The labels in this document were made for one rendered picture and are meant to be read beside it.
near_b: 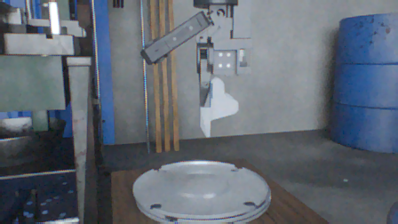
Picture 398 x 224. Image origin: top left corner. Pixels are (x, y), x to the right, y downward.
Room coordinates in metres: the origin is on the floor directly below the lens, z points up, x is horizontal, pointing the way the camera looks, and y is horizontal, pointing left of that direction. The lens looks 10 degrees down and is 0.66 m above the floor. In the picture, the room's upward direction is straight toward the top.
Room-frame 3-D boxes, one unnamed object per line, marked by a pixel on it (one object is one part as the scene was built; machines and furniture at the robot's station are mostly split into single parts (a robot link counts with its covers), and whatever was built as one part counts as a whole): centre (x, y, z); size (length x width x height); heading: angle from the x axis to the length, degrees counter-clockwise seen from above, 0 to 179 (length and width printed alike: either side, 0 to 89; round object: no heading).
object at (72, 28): (1.12, 0.46, 0.76); 0.17 x 0.06 x 0.10; 107
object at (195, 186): (0.68, 0.00, 0.37); 0.29 x 0.29 x 0.01
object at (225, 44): (0.52, -0.03, 0.68); 0.09 x 0.08 x 0.12; 91
